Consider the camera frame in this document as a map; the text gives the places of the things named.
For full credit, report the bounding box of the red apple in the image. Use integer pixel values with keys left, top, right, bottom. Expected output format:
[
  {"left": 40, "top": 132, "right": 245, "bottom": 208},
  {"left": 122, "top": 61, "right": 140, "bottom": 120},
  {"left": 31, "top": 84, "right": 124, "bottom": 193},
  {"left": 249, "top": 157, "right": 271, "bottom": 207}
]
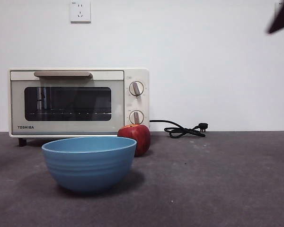
[{"left": 117, "top": 124, "right": 151, "bottom": 157}]

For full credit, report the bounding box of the blue bowl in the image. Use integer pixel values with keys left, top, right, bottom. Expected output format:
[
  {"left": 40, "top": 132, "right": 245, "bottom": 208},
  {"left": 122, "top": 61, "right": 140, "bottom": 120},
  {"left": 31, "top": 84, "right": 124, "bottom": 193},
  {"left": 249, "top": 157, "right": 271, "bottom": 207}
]
[{"left": 41, "top": 136, "right": 137, "bottom": 193}]

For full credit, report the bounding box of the glass oven door beige handle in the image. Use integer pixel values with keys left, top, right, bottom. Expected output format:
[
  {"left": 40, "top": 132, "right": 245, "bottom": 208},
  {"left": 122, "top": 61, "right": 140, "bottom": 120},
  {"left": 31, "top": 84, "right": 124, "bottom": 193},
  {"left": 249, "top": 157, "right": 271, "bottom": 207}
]
[{"left": 10, "top": 70, "right": 125, "bottom": 136}]

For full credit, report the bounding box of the beige oven knob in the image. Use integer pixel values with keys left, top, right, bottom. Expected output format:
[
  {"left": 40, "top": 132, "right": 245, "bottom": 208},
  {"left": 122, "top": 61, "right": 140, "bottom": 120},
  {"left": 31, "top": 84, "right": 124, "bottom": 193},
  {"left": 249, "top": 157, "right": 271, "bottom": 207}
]
[
  {"left": 129, "top": 110, "right": 144, "bottom": 125},
  {"left": 128, "top": 81, "right": 144, "bottom": 98}
]

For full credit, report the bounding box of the cream Toshiba toaster oven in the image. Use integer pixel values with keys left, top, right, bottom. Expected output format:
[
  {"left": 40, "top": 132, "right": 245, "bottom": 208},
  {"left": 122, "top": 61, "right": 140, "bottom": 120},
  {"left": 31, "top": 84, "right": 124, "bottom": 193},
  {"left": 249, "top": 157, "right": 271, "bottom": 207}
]
[{"left": 9, "top": 68, "right": 150, "bottom": 147}]

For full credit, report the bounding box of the black power cable with plug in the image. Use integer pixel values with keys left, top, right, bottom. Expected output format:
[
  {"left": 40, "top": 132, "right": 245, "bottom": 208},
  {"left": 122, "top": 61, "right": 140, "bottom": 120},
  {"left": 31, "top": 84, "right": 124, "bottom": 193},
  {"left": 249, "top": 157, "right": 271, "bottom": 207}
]
[{"left": 149, "top": 119, "right": 209, "bottom": 139}]

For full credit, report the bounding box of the metal wire oven rack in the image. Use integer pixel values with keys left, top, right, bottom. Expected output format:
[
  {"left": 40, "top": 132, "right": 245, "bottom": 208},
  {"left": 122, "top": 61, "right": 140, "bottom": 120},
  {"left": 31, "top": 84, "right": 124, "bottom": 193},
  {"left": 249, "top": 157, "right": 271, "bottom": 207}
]
[{"left": 27, "top": 111, "right": 111, "bottom": 117}]

